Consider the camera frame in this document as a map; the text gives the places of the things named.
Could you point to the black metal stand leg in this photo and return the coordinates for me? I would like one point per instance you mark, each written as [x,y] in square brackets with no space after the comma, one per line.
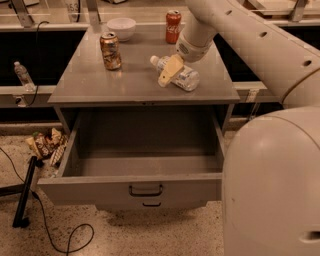
[23,190]

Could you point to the gold patterned drink can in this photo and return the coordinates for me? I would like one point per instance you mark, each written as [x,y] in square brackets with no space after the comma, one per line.
[109,44]

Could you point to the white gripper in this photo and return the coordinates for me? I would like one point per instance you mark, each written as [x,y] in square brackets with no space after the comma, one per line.
[190,51]

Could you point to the clear plastic bottle white label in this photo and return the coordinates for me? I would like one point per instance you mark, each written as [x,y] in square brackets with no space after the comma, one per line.
[188,79]

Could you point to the open grey top drawer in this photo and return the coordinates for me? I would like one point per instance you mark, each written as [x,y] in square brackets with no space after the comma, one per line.
[109,149]

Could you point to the white ceramic bowl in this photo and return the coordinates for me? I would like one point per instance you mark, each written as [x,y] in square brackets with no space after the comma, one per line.
[123,27]

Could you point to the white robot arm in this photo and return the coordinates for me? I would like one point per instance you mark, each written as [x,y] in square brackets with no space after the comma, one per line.
[271,172]

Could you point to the grey metal drawer cabinet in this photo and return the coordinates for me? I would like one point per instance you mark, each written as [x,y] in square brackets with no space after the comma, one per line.
[86,84]

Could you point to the red coca-cola can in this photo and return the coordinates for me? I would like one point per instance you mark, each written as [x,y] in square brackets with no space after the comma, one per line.
[173,20]

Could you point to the black drawer handle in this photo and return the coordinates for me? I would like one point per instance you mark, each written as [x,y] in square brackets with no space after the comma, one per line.
[145,192]

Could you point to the crumpled chip bag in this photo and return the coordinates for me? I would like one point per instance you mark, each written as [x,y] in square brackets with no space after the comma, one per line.
[49,146]

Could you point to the small clear water bottle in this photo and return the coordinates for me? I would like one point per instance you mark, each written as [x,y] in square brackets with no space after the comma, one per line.
[24,77]

